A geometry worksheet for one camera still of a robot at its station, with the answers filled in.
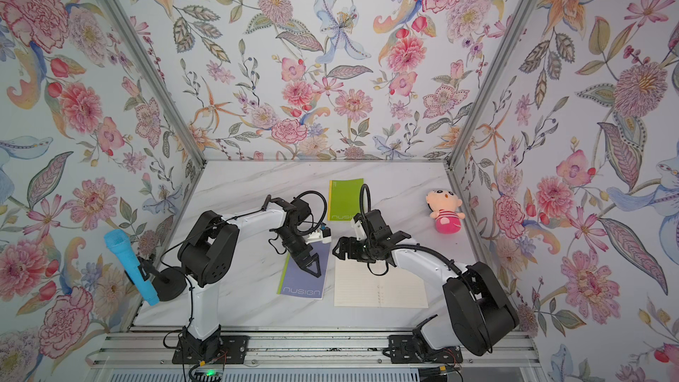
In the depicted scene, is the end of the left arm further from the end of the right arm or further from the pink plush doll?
the pink plush doll

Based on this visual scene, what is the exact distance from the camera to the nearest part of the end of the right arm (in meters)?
0.64

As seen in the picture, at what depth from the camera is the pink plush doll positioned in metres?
0.97

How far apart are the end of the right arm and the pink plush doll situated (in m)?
0.34
